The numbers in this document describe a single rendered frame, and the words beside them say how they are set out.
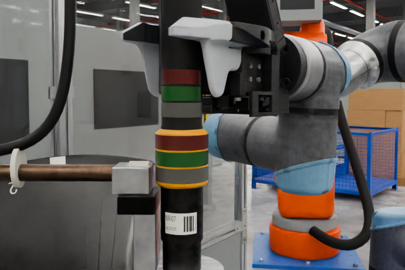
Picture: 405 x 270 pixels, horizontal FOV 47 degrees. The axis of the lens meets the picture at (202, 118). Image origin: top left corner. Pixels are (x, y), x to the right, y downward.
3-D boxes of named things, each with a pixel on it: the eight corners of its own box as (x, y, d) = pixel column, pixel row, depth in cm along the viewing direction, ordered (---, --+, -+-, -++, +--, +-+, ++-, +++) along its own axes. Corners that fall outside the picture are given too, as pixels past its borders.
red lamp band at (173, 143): (152, 150, 36) (152, 135, 36) (158, 144, 41) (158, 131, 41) (208, 151, 36) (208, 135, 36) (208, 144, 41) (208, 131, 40)
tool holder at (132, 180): (106, 299, 36) (105, 172, 35) (123, 265, 43) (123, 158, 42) (225, 301, 35) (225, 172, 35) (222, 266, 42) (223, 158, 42)
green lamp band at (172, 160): (152, 167, 36) (152, 152, 36) (158, 160, 41) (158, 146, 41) (208, 167, 36) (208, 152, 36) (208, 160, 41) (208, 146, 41)
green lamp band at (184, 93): (158, 101, 37) (158, 85, 36) (163, 100, 40) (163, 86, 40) (202, 101, 37) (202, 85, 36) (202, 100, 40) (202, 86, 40)
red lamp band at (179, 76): (158, 84, 36) (158, 69, 36) (163, 85, 40) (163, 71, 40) (202, 84, 36) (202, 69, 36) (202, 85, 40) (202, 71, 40)
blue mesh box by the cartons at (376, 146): (310, 195, 692) (311, 129, 687) (344, 182, 789) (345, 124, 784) (370, 204, 637) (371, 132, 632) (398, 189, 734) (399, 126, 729)
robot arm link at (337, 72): (353, 108, 62) (357, 43, 62) (322, 109, 54) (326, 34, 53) (298, 105, 67) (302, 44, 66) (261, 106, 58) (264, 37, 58)
